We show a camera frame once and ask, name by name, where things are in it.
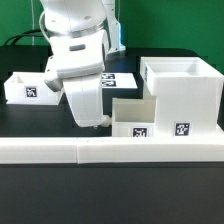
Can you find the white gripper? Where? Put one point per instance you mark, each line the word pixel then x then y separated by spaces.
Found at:
pixel 84 95

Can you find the white rear drawer box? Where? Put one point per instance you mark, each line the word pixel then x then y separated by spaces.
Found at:
pixel 29 88

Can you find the white L-shaped fence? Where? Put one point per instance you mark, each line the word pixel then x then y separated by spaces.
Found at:
pixel 73 150

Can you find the white drawer box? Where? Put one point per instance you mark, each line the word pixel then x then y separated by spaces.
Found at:
pixel 29 88
pixel 132 117

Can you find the white front drawer box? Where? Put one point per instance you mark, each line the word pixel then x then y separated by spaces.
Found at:
pixel 132 117

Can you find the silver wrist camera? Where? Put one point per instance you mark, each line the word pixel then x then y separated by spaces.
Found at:
pixel 51 79

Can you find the white fiducial marker sheet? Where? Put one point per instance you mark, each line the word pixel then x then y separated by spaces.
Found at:
pixel 118 80

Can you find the white drawer cabinet frame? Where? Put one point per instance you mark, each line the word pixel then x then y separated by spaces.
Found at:
pixel 188 93

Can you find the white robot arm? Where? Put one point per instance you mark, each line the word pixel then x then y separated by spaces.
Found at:
pixel 82 35

